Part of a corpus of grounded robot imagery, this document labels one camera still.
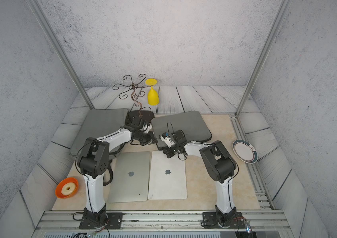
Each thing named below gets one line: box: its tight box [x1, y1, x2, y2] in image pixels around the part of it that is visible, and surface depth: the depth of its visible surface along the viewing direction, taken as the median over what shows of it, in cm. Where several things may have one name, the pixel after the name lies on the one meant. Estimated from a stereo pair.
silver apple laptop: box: [107, 151, 151, 204], surface depth 89 cm
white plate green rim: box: [232, 139, 259, 165], surface depth 103 cm
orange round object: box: [60, 181, 76, 196], surface depth 82 cm
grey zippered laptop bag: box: [69, 108, 129, 156], surface depth 109 cm
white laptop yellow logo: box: [148, 150, 188, 200], surface depth 89 cm
